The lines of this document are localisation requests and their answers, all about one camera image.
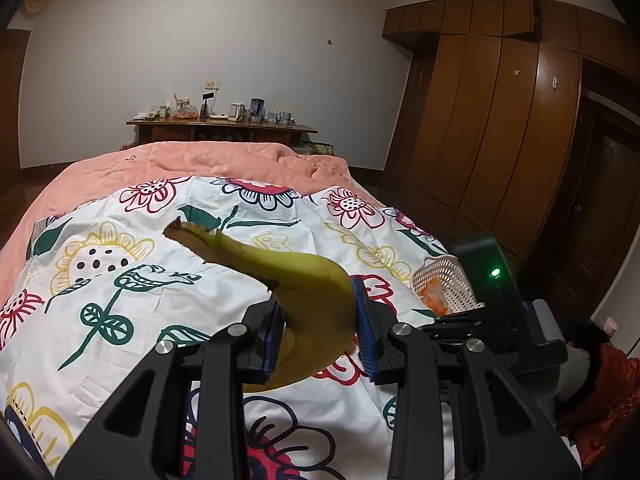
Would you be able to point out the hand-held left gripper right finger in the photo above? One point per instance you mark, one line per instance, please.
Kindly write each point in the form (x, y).
(365, 332)

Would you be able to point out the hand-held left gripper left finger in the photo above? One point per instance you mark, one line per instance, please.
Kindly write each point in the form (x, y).
(272, 342)

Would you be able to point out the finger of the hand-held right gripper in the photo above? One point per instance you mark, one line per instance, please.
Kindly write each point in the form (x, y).
(450, 329)

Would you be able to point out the clear plastic bag orange contents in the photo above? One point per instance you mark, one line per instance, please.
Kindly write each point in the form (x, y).
(433, 297)

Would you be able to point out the white perforated plastic basket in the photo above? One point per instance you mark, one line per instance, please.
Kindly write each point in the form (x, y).
(440, 271)

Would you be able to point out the yellow banana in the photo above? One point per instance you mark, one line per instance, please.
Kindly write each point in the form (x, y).
(310, 285)

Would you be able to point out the red cloth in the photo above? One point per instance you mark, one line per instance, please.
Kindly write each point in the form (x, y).
(610, 395)

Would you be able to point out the brown wooden wardrobe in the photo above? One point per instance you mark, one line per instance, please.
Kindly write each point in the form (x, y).
(490, 120)

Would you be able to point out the white floral printed blanket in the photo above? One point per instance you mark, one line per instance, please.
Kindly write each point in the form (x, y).
(125, 260)

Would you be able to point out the green bag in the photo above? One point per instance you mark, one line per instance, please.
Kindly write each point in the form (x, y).
(324, 149)

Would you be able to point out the pink blanket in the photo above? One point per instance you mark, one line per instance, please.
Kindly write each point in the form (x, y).
(200, 157)

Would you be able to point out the wooden sideboard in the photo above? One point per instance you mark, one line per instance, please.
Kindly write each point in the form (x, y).
(210, 132)

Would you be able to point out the blue water jug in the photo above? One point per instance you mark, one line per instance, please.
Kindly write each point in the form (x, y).
(257, 110)

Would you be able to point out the clear electric kettle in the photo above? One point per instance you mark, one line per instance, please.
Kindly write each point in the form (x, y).
(236, 111)

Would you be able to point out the bag of orange snacks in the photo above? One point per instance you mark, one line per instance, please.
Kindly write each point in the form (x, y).
(184, 112)

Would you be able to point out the small screen on stand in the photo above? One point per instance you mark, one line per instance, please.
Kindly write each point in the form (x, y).
(206, 105)

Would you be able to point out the brown wooden door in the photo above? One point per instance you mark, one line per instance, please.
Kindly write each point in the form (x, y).
(10, 110)

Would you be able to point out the wall socket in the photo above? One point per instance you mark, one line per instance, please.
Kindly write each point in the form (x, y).
(212, 85)

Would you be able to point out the woven wall hanging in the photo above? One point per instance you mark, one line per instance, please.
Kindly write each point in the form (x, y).
(39, 1)

